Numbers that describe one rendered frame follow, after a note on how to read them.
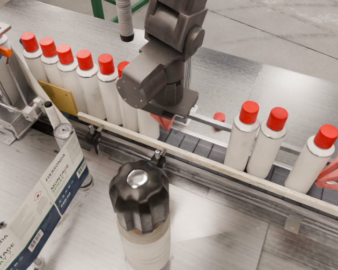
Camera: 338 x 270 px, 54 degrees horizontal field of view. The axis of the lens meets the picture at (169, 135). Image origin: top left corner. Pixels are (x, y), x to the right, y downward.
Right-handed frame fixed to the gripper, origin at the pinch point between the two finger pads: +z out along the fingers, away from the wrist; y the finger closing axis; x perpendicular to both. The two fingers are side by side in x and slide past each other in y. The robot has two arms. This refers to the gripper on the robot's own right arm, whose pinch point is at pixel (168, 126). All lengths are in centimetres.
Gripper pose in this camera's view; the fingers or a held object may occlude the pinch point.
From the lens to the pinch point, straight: 69.1
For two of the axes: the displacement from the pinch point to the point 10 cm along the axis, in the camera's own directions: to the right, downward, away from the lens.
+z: 0.0, 6.2, 7.9
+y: 9.0, 3.4, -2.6
